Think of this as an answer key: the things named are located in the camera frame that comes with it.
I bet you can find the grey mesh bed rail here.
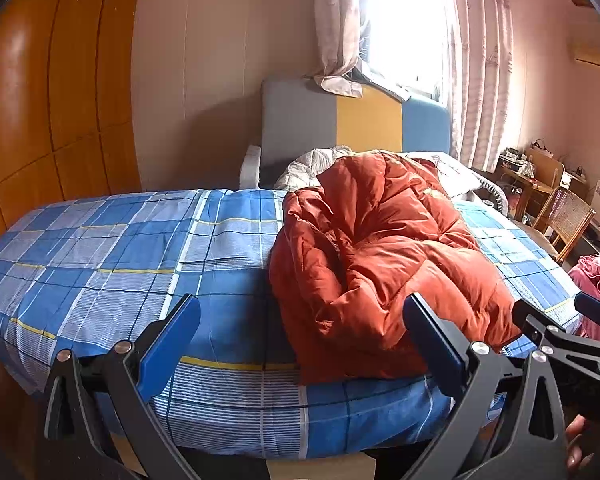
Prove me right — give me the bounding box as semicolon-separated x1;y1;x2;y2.
472;170;511;221

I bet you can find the bed with blue plaid sheet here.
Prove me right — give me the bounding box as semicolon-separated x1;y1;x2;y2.
0;187;581;461

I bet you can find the pile of small trinkets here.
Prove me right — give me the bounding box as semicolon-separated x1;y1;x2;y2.
500;147;531;166

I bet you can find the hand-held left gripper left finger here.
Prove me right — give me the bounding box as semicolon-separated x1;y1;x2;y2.
44;294;202;480

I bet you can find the wooden desk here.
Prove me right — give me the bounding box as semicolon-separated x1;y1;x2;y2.
497;157;556;221

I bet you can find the white printed pillow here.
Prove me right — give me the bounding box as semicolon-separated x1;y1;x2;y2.
400;151;481;198

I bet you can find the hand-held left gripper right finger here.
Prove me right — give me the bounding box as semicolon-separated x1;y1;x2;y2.
402;292;568;480

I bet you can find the orange puffer jacket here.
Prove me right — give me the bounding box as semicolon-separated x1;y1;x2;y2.
269;152;528;386

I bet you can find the wall air conditioner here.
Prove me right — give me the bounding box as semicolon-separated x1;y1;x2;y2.
570;42;600;66

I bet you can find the small white cabinet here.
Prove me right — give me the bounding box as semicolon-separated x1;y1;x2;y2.
562;170;588;196

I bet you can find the white bed rail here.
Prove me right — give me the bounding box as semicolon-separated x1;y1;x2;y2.
240;144;262;191

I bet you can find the rattan chair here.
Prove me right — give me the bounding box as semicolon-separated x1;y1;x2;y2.
532;186;597;263

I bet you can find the short pink curtain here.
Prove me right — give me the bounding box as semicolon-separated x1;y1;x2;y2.
312;0;376;97

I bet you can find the bright window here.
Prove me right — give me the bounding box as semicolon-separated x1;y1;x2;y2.
360;0;453;101

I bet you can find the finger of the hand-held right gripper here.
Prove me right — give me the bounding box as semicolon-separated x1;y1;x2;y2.
574;291;600;330
511;300;600;377

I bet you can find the person's right hand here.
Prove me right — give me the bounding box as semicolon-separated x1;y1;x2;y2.
565;414;597;472

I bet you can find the grey yellow blue headboard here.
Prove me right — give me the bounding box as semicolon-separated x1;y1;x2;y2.
261;77;452;191

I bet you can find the long pink curtain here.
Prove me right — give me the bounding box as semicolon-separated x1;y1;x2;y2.
442;0;515;171

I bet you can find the wooden wardrobe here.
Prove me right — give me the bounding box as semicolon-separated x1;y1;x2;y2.
0;0;148;256

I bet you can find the wooden chair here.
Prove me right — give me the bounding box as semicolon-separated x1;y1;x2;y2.
525;147;566;188

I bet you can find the grey quilted garment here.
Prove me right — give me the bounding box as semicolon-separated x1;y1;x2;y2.
274;146;356;191

